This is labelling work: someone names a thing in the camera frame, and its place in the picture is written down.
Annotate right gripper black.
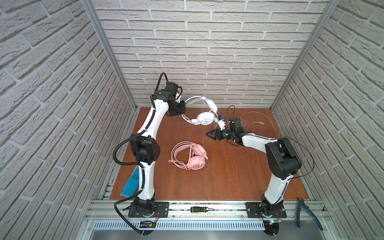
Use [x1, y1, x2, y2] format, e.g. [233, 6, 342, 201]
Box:
[206, 127, 235, 141]

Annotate pink headphones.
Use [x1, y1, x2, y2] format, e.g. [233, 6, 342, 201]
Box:
[171, 141, 209, 171]

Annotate white headphone cable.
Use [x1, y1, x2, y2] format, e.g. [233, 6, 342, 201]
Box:
[214, 111, 281, 139]

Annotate white headphones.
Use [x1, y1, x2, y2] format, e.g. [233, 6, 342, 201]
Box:
[182, 96, 219, 126]

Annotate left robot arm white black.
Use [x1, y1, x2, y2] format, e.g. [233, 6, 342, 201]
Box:
[130, 90, 185, 216]

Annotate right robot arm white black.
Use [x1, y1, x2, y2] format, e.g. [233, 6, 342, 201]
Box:
[206, 128, 302, 218]

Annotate black yellow screwdriver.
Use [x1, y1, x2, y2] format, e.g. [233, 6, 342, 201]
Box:
[190, 206, 214, 213]

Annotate blue grey work glove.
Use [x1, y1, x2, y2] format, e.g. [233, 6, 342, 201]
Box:
[120, 167, 140, 198]

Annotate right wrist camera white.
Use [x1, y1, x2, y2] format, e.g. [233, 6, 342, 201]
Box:
[217, 115, 227, 130]

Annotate black corrugated cable conduit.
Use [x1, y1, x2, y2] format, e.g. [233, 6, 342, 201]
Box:
[112, 71, 169, 236]

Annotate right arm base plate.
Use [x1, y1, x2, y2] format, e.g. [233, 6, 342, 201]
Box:
[245, 201, 287, 218]

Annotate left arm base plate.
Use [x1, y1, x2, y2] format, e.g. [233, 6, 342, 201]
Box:
[128, 201, 170, 218]

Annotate blue handled pliers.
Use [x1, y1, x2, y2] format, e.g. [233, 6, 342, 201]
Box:
[296, 198, 324, 231]

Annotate aluminium front rail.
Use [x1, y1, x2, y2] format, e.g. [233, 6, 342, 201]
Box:
[85, 199, 331, 221]

